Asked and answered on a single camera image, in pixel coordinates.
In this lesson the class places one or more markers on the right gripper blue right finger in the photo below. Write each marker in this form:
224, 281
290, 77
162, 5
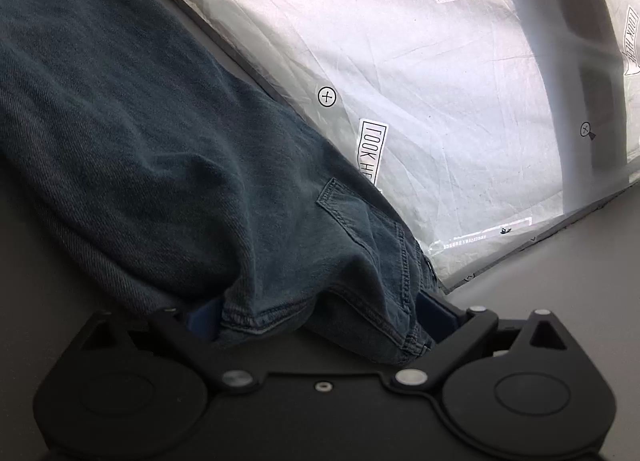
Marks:
437, 317

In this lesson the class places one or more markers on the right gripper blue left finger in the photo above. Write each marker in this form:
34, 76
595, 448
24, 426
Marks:
205, 321

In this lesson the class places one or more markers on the blue denim jeans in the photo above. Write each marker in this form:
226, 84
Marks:
175, 183

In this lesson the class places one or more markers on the white printed curtain sheet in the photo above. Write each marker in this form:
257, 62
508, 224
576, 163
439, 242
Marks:
488, 124

